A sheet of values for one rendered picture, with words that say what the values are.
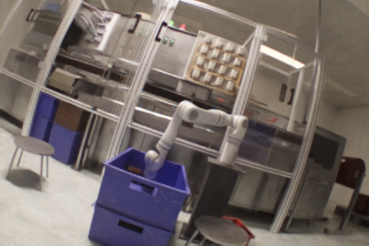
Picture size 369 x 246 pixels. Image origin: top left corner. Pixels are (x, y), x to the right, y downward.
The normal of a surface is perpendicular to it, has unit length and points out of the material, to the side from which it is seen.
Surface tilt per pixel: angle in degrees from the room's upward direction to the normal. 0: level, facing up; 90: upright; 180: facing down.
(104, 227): 90
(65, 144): 90
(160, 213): 90
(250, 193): 90
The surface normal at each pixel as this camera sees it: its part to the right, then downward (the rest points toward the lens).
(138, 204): 0.05, -0.07
